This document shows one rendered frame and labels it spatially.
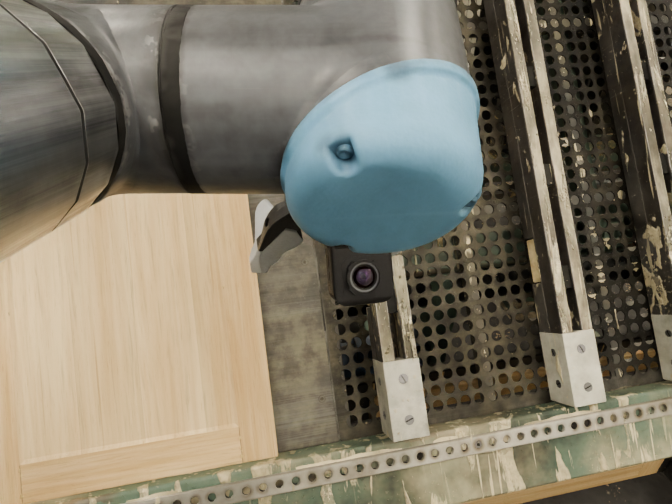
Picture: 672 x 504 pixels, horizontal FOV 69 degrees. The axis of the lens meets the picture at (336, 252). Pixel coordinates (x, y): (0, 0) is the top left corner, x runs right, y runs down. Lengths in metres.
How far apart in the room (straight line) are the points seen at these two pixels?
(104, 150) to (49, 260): 0.73
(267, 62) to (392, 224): 0.07
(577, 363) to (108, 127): 0.87
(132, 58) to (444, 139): 0.11
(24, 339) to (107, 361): 0.13
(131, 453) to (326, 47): 0.77
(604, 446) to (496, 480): 0.21
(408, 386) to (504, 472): 0.23
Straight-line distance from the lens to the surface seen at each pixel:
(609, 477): 1.75
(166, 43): 0.19
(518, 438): 0.94
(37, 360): 0.90
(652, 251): 1.11
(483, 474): 0.93
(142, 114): 0.19
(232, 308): 0.83
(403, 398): 0.83
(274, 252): 0.45
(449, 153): 0.16
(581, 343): 0.96
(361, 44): 0.18
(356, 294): 0.35
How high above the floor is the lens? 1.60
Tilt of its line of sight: 33 degrees down
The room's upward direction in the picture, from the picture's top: straight up
